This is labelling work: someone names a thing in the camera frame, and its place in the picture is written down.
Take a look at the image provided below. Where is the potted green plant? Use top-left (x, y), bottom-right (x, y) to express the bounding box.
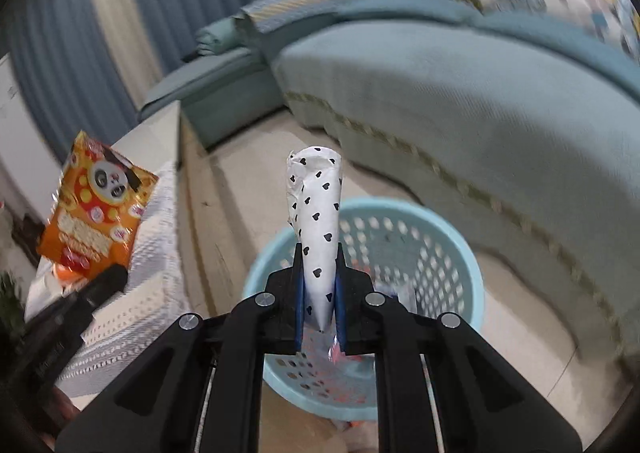
top-left (0, 273), bottom-right (26, 329)

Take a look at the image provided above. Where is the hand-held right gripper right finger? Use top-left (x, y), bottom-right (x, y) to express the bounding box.
top-left (334, 243), bottom-right (583, 453)

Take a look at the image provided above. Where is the folded teal blanket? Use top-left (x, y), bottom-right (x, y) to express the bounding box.
top-left (195, 15), bottom-right (251, 56)

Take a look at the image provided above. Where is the patterned sofa cover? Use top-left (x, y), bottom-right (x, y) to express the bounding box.
top-left (235, 0), bottom-right (371, 34)

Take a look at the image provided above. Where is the teal sofa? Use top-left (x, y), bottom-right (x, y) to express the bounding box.
top-left (137, 0), bottom-right (640, 369)

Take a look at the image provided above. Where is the orange snack bag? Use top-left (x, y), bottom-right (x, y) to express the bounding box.
top-left (37, 130), bottom-right (160, 281)

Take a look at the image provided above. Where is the light blue plastic basket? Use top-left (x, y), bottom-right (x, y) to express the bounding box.
top-left (242, 197), bottom-right (486, 421)

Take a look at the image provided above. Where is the striped woven table mat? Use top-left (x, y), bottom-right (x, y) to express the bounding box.
top-left (25, 160), bottom-right (193, 399)

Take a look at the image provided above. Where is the white heart-printed paper cone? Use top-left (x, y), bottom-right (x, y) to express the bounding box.
top-left (285, 145), bottom-right (343, 334)

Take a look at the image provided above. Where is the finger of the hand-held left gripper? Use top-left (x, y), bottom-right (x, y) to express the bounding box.
top-left (75, 264), bottom-right (130, 316)

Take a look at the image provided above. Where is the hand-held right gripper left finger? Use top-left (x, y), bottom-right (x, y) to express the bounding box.
top-left (55, 243), bottom-right (306, 453)

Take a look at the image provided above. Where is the white coffee table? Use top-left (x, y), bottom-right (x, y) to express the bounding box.
top-left (102, 100), bottom-right (223, 329)

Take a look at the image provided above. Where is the cream curtain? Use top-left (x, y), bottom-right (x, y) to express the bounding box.
top-left (80, 0), bottom-right (166, 98)

